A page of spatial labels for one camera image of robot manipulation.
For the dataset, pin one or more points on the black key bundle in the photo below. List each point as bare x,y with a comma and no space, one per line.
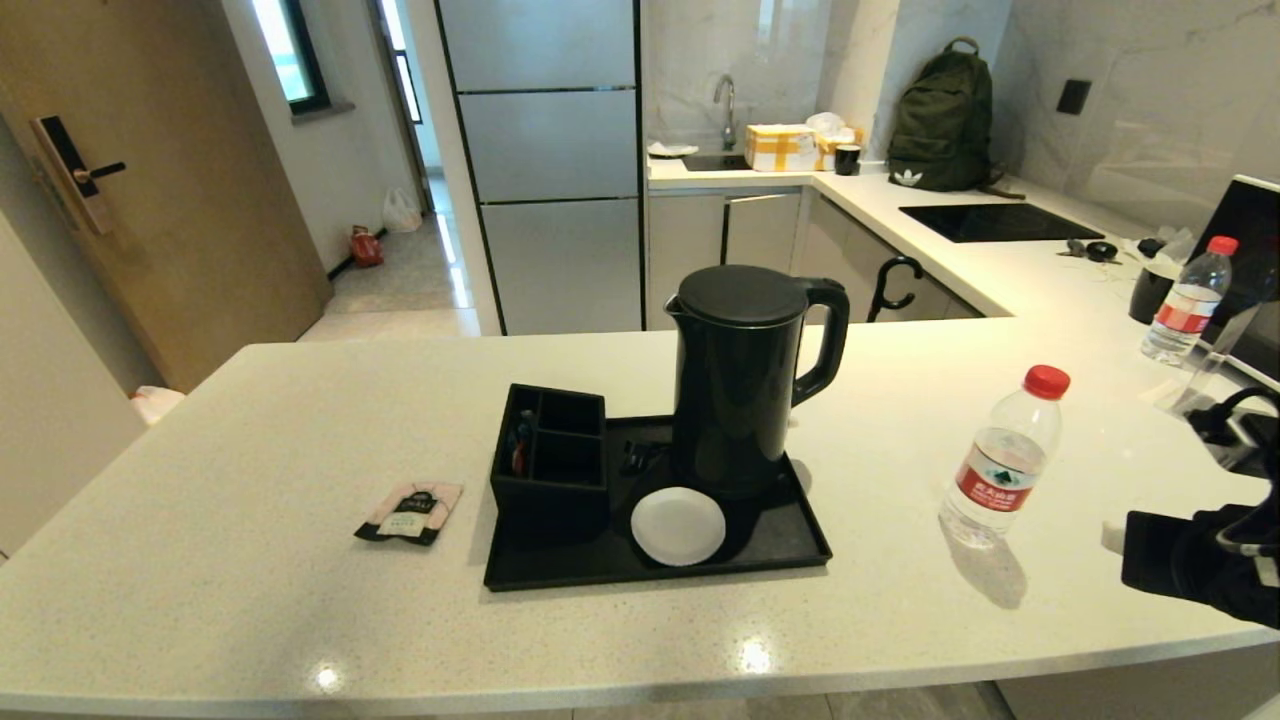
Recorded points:
1100,251

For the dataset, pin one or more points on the black mug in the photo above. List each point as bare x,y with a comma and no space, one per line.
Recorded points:
847,161

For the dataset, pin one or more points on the white plate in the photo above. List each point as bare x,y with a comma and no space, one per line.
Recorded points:
670,149

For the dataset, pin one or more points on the clear water bottle red cap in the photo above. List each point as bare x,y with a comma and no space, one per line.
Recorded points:
1002,470
1183,310

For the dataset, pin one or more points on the white box yellow tape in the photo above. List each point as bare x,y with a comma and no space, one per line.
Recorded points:
781,149

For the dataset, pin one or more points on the black electric kettle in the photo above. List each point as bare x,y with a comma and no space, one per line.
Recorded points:
740,400

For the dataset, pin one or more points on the red sachet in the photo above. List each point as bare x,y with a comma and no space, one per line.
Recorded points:
518,455

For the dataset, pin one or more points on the narrow dark framed glass door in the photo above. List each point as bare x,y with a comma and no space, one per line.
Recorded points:
400,60

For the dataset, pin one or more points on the black rectangular serving tray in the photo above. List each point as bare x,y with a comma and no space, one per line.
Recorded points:
780,540

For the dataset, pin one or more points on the red plastic bag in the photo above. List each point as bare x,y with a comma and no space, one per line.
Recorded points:
366,247

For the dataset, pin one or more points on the dark framed window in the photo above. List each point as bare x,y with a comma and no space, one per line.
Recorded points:
290,50

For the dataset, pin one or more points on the silver refrigerator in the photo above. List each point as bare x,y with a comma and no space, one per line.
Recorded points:
550,150

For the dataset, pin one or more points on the black electronic door lock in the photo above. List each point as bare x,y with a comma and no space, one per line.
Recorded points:
65,159

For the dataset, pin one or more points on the dark kitchen sink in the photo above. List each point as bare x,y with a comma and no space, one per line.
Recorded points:
715,162

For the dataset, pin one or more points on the crumpled clear plastic wrap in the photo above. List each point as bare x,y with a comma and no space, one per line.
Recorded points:
1173,244

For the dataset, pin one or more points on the black cup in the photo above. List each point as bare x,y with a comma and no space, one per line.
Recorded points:
1149,294

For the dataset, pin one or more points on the pale pink white bag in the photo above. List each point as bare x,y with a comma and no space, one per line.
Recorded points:
157,404

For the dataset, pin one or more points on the grey cabinet door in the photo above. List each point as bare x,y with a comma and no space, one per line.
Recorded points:
684,259
762,234

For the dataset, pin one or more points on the pink tea bag packet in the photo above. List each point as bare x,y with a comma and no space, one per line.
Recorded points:
412,512

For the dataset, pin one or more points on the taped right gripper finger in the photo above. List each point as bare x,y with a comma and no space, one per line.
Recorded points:
1112,537

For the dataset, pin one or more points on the black compartment organizer box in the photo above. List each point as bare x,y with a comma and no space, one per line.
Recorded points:
545,510

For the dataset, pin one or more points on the chrome kitchen faucet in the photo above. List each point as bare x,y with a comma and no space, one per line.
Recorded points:
729,104

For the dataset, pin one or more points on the dark green backpack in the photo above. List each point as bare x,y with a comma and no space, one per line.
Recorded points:
942,120

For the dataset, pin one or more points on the brown wooden door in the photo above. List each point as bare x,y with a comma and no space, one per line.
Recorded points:
200,200

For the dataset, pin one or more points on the crumpled white plastic bag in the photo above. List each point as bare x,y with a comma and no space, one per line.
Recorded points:
827,123

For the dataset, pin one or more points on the black wall socket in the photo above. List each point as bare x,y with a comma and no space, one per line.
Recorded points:
1073,96

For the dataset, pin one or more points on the clear acrylic sign holder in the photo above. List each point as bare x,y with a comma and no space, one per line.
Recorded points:
1200,385

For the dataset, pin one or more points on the black induction cooktop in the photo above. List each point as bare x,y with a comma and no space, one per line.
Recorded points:
1002,223

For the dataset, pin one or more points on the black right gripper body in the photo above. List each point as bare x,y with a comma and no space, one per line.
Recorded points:
1170,555

